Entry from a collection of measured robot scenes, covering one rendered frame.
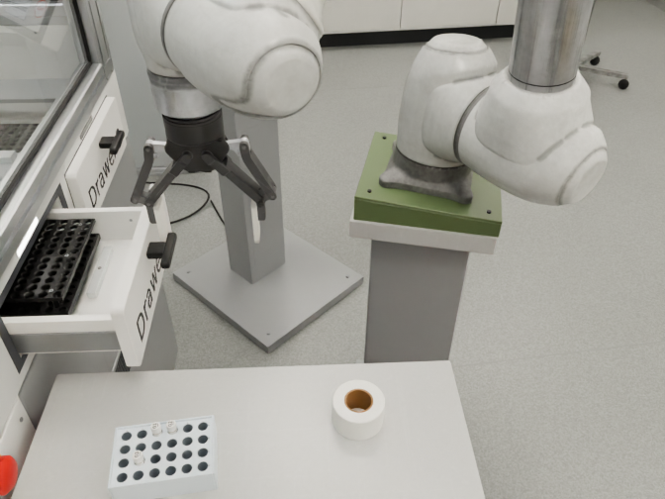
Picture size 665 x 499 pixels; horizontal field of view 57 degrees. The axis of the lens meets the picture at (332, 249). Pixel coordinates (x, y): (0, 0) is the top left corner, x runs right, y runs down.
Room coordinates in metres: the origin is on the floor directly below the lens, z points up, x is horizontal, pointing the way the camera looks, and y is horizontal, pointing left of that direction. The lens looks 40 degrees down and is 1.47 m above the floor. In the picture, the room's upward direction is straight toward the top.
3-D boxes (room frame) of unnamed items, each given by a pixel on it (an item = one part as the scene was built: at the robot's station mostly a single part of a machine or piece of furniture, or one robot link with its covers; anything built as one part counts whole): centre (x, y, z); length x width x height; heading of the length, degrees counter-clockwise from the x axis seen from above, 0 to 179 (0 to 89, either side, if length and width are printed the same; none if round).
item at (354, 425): (0.50, -0.04, 0.78); 0.07 x 0.07 x 0.04
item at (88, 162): (0.98, 0.43, 0.87); 0.29 x 0.02 x 0.11; 3
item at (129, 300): (0.68, 0.27, 0.87); 0.29 x 0.02 x 0.11; 3
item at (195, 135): (0.71, 0.18, 1.07); 0.08 x 0.07 x 0.09; 93
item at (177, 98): (0.71, 0.18, 1.14); 0.09 x 0.09 x 0.06
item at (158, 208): (0.71, 0.25, 0.93); 0.03 x 0.01 x 0.07; 3
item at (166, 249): (0.68, 0.25, 0.91); 0.07 x 0.04 x 0.01; 3
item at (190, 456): (0.42, 0.21, 0.78); 0.12 x 0.08 x 0.04; 99
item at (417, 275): (1.06, -0.20, 0.38); 0.30 x 0.30 x 0.76; 79
